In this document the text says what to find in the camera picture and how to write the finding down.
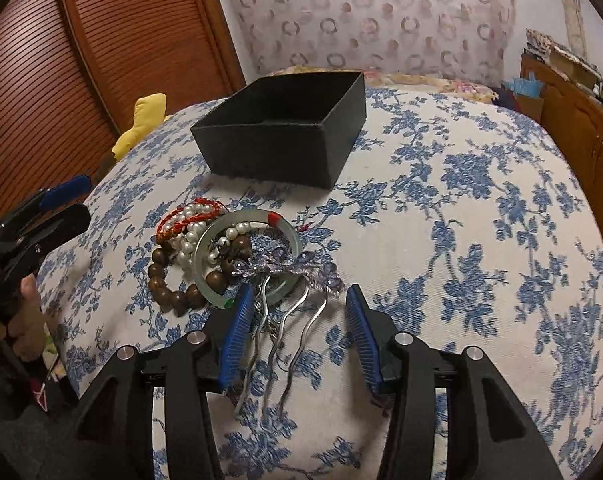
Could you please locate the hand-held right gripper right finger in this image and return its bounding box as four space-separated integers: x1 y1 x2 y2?
345 284 567 480

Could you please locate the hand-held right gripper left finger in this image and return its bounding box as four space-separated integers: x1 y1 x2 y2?
46 284 256 480

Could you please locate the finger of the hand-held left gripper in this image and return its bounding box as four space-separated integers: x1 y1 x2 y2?
1 175 93 227
11 203 92 261

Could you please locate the silver hair comb purple flower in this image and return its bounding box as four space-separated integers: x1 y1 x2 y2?
231 247 345 416

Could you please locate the brown wooden bead bracelet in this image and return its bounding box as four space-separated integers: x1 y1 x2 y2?
148 237 254 317

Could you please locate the white pearl bracelet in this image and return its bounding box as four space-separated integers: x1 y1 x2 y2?
174 204 252 267

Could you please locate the red braided bracelet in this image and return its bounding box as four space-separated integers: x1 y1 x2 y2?
156 199 229 243

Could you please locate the pale green jade bangle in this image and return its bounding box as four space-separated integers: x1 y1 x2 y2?
194 210 303 308

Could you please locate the black cardboard box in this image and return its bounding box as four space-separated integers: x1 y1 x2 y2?
190 71 367 191

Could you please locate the person's left hand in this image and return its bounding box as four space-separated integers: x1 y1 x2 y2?
0 274 49 363

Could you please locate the yellow plush toy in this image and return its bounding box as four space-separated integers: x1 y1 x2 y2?
112 95 172 157

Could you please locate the wooden louvered wardrobe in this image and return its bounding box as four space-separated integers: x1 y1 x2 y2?
0 0 247 221

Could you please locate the blue floral bedspread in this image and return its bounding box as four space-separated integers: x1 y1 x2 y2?
36 87 603 480

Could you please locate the pink floral blanket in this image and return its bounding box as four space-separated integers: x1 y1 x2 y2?
276 66 499 106

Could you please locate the blue paper bag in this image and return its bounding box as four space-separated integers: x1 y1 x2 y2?
504 72 545 98

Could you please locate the wooden cabinet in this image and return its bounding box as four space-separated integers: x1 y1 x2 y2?
519 55 603 256

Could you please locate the stack of folded cloth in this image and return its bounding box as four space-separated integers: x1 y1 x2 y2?
525 27 557 56

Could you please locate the ring patterned curtain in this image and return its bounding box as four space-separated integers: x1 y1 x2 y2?
221 0 517 88

